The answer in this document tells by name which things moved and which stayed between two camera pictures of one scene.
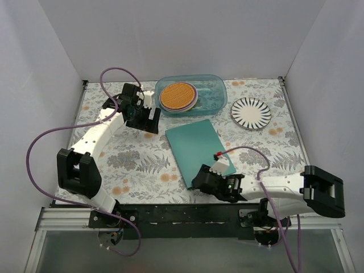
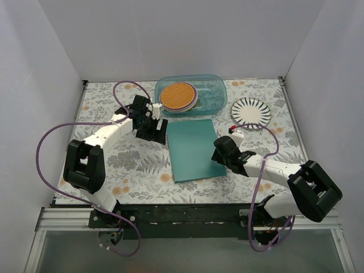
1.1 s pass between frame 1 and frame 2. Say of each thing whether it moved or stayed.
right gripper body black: moved
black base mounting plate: stayed
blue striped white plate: stayed
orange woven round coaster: stayed
